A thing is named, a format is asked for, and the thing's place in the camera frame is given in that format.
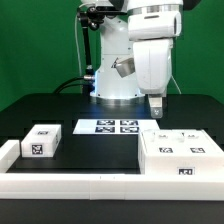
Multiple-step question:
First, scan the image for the white thin cable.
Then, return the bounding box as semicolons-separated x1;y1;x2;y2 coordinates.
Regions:
74;13;84;78

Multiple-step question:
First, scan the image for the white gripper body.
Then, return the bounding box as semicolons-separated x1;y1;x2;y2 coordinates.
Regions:
133;39;173;95

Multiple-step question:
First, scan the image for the white marker sheet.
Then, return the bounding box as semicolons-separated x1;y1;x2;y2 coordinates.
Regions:
73;119;159;135

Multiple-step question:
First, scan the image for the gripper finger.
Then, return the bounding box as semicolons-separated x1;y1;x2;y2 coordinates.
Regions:
148;96;163;118

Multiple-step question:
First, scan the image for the white block with marker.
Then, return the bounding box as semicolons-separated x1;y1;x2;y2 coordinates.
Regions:
21;124;62;158

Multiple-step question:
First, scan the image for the white cabinet box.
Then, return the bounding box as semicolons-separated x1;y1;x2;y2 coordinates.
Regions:
138;129;224;176

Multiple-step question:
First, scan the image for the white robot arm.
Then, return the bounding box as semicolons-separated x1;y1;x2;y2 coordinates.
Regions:
77;0;201;119

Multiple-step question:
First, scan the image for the white U-shaped frame barrier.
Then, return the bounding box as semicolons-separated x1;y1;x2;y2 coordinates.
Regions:
0;140;224;201

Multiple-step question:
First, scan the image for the white cabinet door panel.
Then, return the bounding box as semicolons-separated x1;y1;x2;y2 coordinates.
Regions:
182;130;222;156

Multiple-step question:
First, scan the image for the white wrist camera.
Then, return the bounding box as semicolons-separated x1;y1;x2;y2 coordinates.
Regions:
115;57;135;78

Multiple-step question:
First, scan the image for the black cable bundle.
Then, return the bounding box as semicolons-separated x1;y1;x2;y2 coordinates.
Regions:
53;77;88;95

